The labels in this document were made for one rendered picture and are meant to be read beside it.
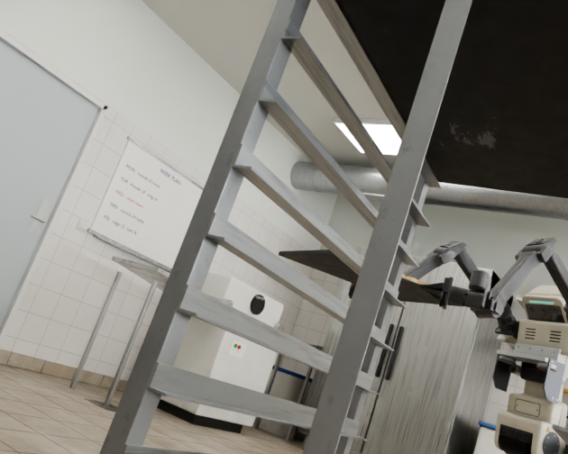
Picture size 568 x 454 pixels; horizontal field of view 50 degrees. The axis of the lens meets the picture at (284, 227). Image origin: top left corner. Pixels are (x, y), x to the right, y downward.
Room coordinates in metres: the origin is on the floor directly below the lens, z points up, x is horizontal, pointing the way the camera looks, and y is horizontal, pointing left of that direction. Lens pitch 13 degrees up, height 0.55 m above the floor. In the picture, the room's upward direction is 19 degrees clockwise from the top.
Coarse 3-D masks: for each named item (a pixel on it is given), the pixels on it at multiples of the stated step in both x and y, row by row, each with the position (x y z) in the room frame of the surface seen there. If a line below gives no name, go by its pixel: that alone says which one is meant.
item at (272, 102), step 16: (272, 96) 0.70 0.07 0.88; (272, 112) 0.70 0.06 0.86; (288, 112) 0.74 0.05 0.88; (288, 128) 0.74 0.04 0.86; (304, 128) 0.78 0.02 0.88; (304, 144) 0.77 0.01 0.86; (320, 144) 0.82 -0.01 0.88; (320, 160) 0.81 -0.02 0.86; (336, 176) 0.85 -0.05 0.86; (352, 192) 0.90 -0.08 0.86; (368, 208) 0.95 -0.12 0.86; (400, 240) 1.16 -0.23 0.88; (400, 256) 1.17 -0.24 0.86
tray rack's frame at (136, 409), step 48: (288, 0) 0.69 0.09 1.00; (288, 48) 0.70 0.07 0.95; (432, 48) 0.59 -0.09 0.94; (240, 96) 0.70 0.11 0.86; (432, 96) 0.58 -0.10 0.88; (240, 144) 0.69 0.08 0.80; (192, 240) 0.70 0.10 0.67; (384, 240) 0.58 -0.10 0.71; (384, 288) 0.57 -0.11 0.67; (144, 384) 0.69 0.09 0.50; (336, 384) 0.58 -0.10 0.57; (144, 432) 0.71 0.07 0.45; (336, 432) 0.57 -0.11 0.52
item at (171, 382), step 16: (160, 368) 0.69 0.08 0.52; (176, 368) 0.71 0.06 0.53; (160, 384) 0.70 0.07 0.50; (176, 384) 0.72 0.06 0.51; (192, 384) 0.75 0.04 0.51; (208, 384) 0.77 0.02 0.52; (224, 384) 0.80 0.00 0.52; (192, 400) 0.71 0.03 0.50; (208, 400) 0.78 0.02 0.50; (224, 400) 0.81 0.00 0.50; (240, 400) 0.84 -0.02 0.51; (256, 400) 0.88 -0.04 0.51; (272, 400) 0.91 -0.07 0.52; (288, 400) 0.96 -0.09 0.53; (256, 416) 0.84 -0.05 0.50; (272, 416) 0.91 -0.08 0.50; (288, 416) 0.97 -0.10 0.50; (304, 416) 1.01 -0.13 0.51; (352, 432) 1.20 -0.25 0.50
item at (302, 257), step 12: (288, 252) 2.12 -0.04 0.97; (300, 252) 2.03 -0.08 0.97; (312, 252) 1.97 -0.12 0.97; (324, 252) 1.90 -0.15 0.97; (312, 264) 2.16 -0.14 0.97; (324, 264) 2.09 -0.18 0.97; (336, 264) 2.02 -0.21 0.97; (336, 276) 2.27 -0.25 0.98; (348, 276) 2.19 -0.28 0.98; (408, 288) 2.08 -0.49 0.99; (408, 300) 2.36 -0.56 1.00; (420, 300) 2.27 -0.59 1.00; (432, 300) 2.19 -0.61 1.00
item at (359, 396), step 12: (420, 180) 1.20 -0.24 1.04; (420, 192) 1.20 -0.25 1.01; (420, 204) 1.21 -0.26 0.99; (408, 216) 1.21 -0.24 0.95; (408, 228) 1.20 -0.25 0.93; (408, 240) 1.20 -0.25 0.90; (396, 264) 1.20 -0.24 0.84; (396, 276) 1.20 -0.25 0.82; (396, 288) 1.21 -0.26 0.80; (384, 300) 1.20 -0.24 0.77; (384, 312) 1.20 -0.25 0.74; (384, 324) 1.21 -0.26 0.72; (372, 348) 1.20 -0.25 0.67; (372, 360) 1.20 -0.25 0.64; (372, 372) 1.22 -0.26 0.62; (360, 396) 1.20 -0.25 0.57; (360, 408) 1.21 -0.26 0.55; (348, 444) 1.21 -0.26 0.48
